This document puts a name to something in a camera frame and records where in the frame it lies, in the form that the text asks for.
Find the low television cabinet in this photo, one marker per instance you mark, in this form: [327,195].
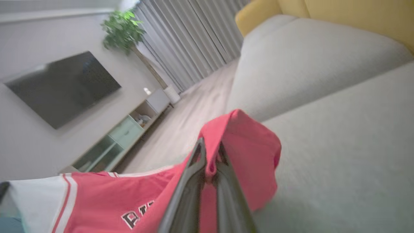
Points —
[126,132]

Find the red basketball jersey white trim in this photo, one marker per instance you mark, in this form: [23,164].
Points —
[252,155]

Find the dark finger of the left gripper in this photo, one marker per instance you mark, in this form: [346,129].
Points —
[4,191]

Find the green potted tree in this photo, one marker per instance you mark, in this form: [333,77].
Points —
[123,30]

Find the black wall television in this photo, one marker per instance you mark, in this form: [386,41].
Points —
[64,87]

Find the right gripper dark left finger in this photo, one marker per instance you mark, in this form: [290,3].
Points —
[187,200]

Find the small white ornament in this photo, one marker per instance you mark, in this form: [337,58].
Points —
[147,91]

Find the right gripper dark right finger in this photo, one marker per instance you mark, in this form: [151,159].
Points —
[231,204]

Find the yellow sofa backrest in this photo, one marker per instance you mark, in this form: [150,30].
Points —
[355,16]

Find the white plant pot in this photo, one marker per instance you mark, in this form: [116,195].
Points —
[172,94]

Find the grey sofa cushion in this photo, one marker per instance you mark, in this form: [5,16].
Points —
[307,64]

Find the grey pleated curtain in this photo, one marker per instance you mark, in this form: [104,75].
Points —
[194,38]

